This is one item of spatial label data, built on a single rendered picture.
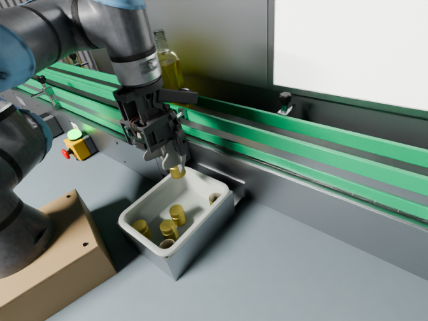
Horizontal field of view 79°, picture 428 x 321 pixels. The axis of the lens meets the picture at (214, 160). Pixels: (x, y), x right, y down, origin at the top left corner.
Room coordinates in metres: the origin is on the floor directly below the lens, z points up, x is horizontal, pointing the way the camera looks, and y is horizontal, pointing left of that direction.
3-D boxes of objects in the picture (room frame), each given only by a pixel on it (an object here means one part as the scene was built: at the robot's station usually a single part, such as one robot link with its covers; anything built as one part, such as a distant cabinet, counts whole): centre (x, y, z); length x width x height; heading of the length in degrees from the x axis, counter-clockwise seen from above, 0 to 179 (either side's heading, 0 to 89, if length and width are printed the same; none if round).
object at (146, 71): (0.45, 0.10, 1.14); 0.08 x 0.08 x 0.05
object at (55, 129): (1.02, 0.68, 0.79); 0.08 x 0.08 x 0.08; 46
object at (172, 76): (0.72, 0.08, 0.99); 0.06 x 0.06 x 0.21; 46
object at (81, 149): (0.82, 0.47, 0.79); 0.07 x 0.07 x 0.07; 46
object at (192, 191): (0.42, 0.10, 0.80); 0.22 x 0.17 x 0.09; 136
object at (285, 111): (0.55, -0.20, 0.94); 0.07 x 0.04 x 0.13; 136
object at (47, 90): (0.96, 0.58, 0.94); 0.07 x 0.04 x 0.13; 136
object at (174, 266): (0.44, 0.09, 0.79); 0.27 x 0.17 x 0.08; 136
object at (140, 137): (0.45, 0.11, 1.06); 0.09 x 0.08 x 0.12; 137
